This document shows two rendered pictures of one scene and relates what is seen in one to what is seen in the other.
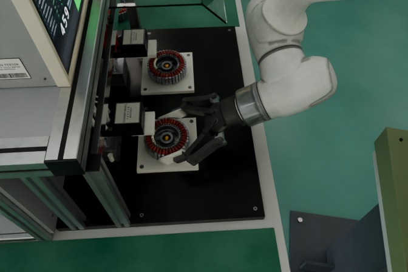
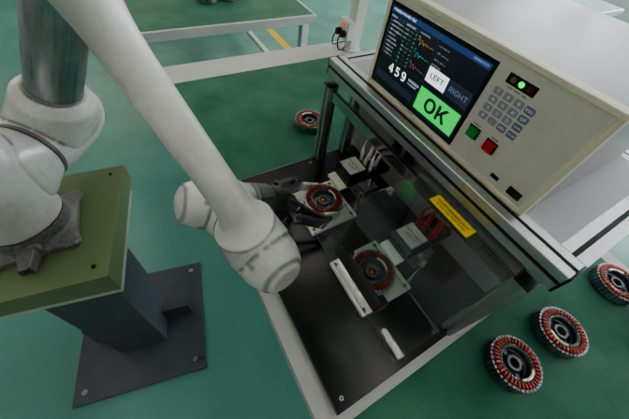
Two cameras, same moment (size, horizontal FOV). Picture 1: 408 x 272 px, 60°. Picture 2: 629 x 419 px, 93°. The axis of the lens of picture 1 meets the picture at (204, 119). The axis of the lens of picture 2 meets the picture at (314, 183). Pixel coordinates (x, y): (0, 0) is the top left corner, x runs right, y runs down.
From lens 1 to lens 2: 0.91 m
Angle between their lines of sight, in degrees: 72
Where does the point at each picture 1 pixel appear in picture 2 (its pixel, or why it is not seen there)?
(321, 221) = (171, 368)
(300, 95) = not seen: hidden behind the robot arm
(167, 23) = (432, 377)
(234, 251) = (243, 166)
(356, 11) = not seen: outside the picture
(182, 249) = (276, 159)
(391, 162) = (112, 238)
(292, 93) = not seen: hidden behind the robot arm
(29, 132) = (363, 62)
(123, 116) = (353, 162)
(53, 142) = (347, 60)
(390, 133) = (104, 269)
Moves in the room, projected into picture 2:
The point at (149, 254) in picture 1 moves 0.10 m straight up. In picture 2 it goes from (294, 152) to (296, 130)
